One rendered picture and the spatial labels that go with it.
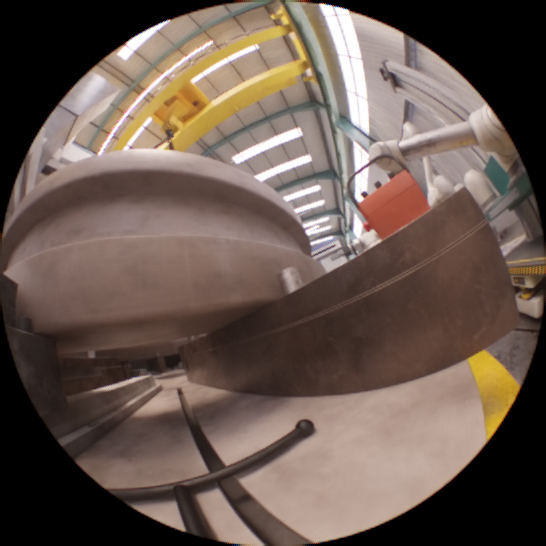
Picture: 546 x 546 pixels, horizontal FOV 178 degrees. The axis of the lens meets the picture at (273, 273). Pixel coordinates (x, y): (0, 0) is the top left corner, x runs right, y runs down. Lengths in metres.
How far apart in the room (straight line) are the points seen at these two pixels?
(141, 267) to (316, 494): 0.63
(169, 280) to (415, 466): 0.65
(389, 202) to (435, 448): 0.52
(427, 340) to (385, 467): 0.30
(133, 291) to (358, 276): 0.60
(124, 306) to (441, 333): 0.78
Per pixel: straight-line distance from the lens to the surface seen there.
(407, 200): 0.51
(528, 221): 1.43
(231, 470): 0.40
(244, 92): 11.35
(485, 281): 0.51
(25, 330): 0.66
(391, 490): 0.31
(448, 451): 0.34
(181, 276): 0.54
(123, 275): 0.55
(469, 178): 1.40
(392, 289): 0.46
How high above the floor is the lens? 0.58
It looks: 18 degrees up
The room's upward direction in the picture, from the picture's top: 20 degrees counter-clockwise
